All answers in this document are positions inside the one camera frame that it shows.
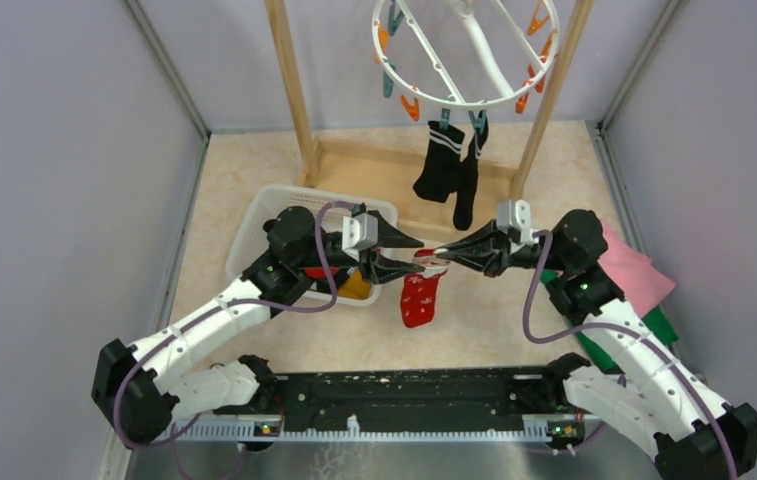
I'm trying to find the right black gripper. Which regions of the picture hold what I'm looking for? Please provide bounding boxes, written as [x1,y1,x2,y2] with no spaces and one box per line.
[437,218,570,278]

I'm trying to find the black sock white stripes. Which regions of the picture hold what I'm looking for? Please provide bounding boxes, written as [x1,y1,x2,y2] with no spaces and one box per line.
[453,118,489,231]

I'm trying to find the red Santa snowflake sock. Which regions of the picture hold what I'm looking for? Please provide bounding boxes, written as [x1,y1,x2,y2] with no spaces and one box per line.
[399,249,449,329]

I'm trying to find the round white clip hanger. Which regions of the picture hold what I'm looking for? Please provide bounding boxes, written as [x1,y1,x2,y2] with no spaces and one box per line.
[370,1,562,130]

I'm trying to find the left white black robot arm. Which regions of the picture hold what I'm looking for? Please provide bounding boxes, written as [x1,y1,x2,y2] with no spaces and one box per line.
[91,201,424,449]

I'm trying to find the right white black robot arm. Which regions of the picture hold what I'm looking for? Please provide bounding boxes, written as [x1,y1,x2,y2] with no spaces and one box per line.
[435,201,757,479]

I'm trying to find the yellow sock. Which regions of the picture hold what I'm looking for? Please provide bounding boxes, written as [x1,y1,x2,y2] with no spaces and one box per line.
[338,271,372,300]

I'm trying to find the white plastic laundry basket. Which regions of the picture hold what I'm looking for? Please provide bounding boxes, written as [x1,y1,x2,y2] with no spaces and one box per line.
[224,184,398,307]

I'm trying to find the pink cloth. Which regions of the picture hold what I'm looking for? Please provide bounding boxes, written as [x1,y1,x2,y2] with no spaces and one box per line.
[599,222,676,318]

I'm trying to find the green cloth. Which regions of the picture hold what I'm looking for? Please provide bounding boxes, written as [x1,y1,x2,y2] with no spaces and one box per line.
[541,270,678,375]

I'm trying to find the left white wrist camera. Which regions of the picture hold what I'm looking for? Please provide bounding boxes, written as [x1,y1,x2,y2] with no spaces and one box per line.
[342,212,379,260]

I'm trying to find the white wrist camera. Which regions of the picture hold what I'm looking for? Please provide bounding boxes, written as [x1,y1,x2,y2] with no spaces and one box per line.
[496,200,535,245]
[342,212,379,260]

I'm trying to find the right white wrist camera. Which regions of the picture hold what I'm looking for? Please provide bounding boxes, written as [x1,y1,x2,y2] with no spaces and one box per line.
[496,200,535,245]

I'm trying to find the wooden hanger stand frame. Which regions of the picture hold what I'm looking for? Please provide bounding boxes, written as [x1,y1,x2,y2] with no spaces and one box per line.
[265,1,594,239]

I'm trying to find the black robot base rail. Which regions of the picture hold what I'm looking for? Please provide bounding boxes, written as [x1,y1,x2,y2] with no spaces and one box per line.
[212,364,608,439]

